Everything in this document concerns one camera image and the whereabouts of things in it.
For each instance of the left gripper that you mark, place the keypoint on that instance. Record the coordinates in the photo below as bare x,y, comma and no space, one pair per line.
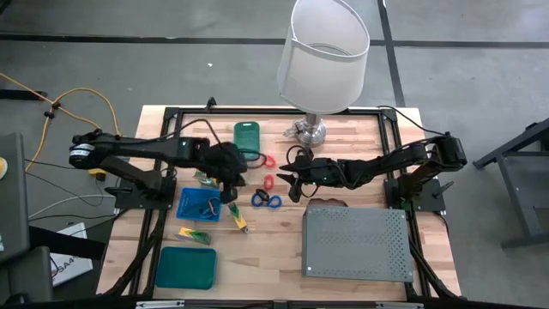
223,163

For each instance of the large blue-green plastic bin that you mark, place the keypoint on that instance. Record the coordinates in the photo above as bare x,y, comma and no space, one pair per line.
184,268

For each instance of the yellow round object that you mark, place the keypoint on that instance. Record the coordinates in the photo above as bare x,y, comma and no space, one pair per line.
2,168

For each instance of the silver metal bracket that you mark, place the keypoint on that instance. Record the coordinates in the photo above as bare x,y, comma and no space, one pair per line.
158,304
399,305

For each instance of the blue perforated plastic basket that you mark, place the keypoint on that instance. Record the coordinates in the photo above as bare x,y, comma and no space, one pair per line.
188,206

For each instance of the grey perforated metal stand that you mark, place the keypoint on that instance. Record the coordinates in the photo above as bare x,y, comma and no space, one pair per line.
356,249

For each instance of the black side table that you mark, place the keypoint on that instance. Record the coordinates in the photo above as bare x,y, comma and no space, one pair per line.
510,146

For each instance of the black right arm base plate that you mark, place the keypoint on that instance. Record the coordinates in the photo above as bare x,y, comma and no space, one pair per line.
433,201

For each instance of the orange-red rubber band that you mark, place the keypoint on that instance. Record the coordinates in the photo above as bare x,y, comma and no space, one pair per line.
326,199

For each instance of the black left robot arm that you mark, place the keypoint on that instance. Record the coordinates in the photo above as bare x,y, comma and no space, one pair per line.
141,146

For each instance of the small turquoise plastic bin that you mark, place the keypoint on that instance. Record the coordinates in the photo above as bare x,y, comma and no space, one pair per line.
246,135

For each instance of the black frame knob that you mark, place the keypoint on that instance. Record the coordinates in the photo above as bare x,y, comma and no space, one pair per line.
210,105

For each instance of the black floor bar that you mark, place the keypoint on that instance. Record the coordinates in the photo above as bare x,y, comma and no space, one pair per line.
21,94

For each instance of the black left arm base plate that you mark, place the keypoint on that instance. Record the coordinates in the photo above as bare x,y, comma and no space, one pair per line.
128,201

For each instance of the orange coil wristband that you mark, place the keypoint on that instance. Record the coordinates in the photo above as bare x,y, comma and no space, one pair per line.
265,182
265,162

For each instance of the orange rubber band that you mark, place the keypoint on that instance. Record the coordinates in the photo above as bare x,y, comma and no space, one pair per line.
210,204

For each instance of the black coil wristband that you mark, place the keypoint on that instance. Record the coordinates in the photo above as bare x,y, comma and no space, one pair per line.
257,194

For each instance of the grey equipment case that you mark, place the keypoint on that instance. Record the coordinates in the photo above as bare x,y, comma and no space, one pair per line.
13,206

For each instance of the blue coil wristband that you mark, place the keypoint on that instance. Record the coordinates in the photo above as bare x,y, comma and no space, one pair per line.
254,201
279,201

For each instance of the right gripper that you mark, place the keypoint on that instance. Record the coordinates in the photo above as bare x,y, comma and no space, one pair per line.
321,171

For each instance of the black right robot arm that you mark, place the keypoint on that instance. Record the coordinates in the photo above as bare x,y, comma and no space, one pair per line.
386,163

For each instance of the black aluminium table frame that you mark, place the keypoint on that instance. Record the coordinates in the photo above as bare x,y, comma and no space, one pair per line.
279,111

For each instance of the silver table lamp white shade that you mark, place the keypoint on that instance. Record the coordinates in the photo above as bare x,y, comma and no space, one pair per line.
321,64

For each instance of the dark grey box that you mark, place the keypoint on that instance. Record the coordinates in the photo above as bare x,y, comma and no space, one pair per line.
30,274

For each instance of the white cardboard box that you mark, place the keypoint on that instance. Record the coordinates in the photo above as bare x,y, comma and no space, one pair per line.
73,272

